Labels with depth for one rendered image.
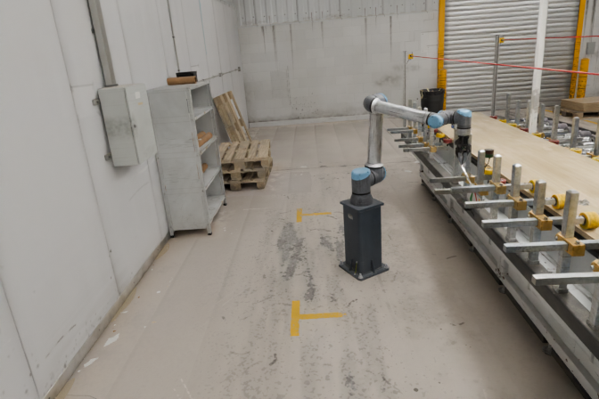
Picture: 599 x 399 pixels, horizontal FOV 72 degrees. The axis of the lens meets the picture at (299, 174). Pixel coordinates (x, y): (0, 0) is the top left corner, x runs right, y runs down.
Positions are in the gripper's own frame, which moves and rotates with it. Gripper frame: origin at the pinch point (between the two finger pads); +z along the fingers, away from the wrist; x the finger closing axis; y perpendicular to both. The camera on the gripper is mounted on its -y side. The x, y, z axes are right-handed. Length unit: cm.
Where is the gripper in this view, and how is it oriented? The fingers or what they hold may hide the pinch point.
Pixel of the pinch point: (462, 162)
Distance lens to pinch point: 306.8
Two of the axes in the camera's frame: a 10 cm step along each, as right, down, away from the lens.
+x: 10.0, -0.7, -0.7
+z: 0.8, 9.6, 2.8
